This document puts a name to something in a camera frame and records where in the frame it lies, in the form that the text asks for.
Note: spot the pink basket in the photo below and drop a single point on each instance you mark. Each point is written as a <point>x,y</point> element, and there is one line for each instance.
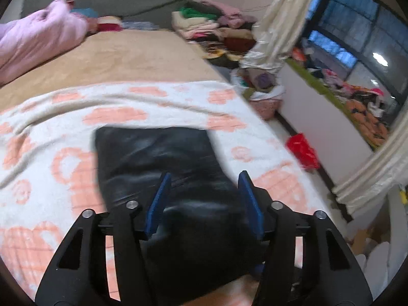
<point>266,108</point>

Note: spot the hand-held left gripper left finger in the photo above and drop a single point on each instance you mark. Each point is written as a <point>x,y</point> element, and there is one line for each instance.
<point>158,205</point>

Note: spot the black leather jacket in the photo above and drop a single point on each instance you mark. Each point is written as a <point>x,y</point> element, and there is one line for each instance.
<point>165,165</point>

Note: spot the cream satin curtain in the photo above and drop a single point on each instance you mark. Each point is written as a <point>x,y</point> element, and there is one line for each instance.
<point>379,172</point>
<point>283,22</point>

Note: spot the plastic bag of clothes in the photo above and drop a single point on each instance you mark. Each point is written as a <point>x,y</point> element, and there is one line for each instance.
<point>259,81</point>

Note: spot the red plastic bag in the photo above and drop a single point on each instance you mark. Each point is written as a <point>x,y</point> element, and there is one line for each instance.
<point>302,149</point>

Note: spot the white blanket with pink flowers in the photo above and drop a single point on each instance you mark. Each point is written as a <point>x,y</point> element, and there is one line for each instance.
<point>63,140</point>

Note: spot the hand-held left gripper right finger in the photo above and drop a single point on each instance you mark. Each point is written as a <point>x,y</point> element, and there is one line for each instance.
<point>251,204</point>

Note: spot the clutter on green windowsill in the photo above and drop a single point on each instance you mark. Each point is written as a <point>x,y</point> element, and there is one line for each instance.
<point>357,102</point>

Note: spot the pile of folded clothes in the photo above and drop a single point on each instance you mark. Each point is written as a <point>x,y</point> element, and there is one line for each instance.
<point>207,25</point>

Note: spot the tan bed sheet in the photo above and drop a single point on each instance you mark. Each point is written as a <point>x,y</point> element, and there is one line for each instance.
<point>127,57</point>

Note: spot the pink quilt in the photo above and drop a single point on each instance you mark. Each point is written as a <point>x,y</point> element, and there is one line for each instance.
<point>35,41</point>

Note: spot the small heap of colourful clothes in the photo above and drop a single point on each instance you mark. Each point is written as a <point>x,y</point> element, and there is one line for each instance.
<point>102,20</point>

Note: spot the dark framed window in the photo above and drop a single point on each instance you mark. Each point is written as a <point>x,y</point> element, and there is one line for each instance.
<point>353,16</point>

